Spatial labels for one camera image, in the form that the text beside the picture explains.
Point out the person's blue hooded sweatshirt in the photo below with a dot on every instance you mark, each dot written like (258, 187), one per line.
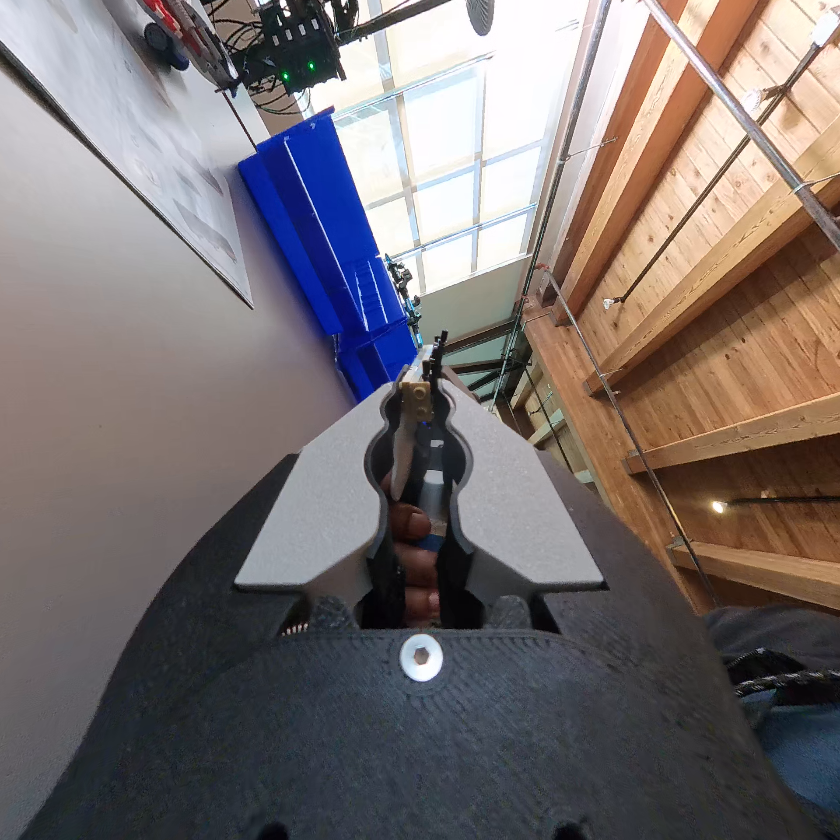
(807, 754)

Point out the black round ceiling speaker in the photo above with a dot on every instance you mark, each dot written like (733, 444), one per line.
(481, 14)

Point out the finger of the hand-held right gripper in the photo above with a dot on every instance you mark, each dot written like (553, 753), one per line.
(403, 459)

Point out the toy brick instruction booklet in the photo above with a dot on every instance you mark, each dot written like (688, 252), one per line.
(131, 131)

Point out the grey tan toy brick assembly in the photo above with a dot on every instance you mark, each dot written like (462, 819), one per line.
(417, 400)

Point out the large paned window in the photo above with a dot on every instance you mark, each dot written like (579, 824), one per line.
(446, 131)

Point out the grey metal ceiling pipe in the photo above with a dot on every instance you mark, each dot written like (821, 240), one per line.
(722, 85)

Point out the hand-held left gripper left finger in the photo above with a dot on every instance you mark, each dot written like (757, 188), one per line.
(315, 512)

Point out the blue black robot arms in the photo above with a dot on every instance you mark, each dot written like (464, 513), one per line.
(401, 275)

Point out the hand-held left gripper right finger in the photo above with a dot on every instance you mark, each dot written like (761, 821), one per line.
(525, 512)

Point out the large blue plastic bin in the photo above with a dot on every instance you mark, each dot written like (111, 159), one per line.
(308, 216)

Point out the person's right hand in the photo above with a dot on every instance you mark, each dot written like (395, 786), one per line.
(413, 525)

